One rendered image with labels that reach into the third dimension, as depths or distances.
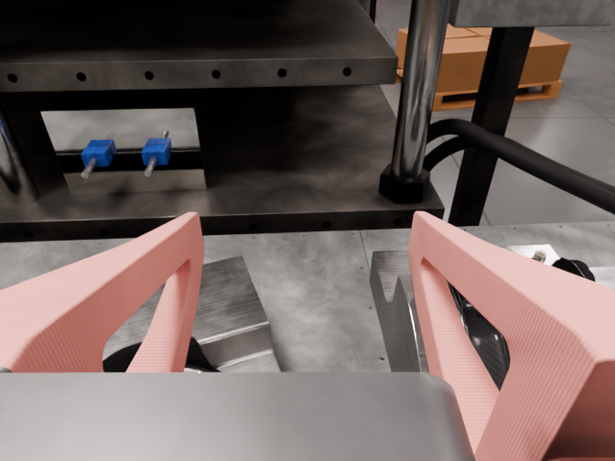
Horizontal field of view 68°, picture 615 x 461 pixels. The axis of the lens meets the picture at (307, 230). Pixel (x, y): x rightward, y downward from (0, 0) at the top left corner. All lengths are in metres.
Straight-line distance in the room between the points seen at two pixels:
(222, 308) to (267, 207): 0.40
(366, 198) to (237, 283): 0.44
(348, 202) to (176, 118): 0.36
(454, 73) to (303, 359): 3.01
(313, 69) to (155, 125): 0.31
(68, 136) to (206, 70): 0.29
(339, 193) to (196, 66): 0.36
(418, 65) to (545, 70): 3.12
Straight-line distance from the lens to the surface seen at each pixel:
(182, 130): 0.89
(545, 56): 3.85
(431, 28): 0.79
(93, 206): 0.97
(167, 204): 0.92
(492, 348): 0.49
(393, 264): 0.64
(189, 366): 0.52
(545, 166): 0.83
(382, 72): 0.86
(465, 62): 3.47
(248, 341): 0.50
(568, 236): 0.89
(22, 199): 1.03
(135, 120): 0.90
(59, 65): 0.92
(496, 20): 0.97
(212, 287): 0.53
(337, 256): 0.73
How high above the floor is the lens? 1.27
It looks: 37 degrees down
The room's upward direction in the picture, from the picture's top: straight up
